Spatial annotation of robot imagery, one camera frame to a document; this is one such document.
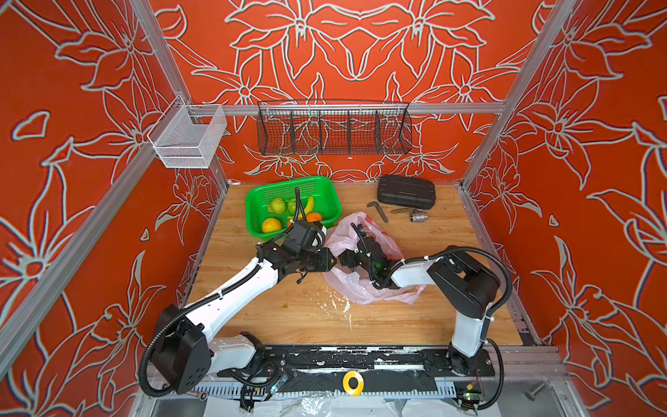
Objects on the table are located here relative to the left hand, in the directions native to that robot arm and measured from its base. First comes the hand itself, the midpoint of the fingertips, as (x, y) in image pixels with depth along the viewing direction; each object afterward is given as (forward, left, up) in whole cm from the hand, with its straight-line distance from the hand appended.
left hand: (335, 259), depth 78 cm
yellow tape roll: (-31, -8, -15) cm, 35 cm away
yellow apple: (+18, +26, -9) cm, 33 cm away
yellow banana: (+32, +13, -13) cm, 37 cm away
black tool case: (+39, -29, -9) cm, 49 cm away
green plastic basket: (+29, +31, -13) cm, 44 cm away
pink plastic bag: (-6, -6, -2) cm, 9 cm away
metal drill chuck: (+28, -33, -12) cm, 45 cm away
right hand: (+12, -2, -11) cm, 16 cm away
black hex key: (+34, -18, -15) cm, 41 cm away
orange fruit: (+22, +10, -9) cm, 26 cm away
